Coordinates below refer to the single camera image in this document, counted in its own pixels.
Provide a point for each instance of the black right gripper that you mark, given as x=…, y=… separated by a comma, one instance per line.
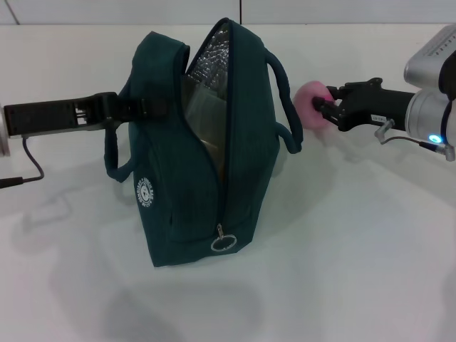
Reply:
x=374, y=107

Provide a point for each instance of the dark teal insulated lunch bag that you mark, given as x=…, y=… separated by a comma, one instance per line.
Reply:
x=171, y=199

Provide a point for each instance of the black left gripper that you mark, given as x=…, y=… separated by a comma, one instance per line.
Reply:
x=46, y=117

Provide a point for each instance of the pink peach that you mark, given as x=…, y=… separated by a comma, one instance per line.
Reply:
x=306, y=99

